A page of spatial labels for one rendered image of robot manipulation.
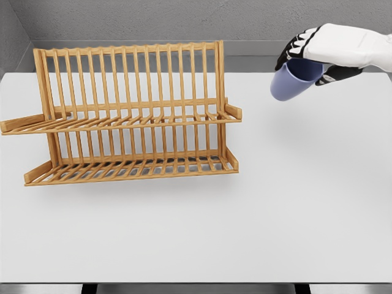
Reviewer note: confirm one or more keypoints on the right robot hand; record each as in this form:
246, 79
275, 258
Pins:
333, 43

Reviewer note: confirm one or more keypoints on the blue cup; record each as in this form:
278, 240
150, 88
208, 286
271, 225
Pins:
291, 82

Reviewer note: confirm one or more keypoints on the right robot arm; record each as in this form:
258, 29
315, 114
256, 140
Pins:
385, 50

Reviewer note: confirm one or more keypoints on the wooden two-tier dish rack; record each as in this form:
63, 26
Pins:
134, 122

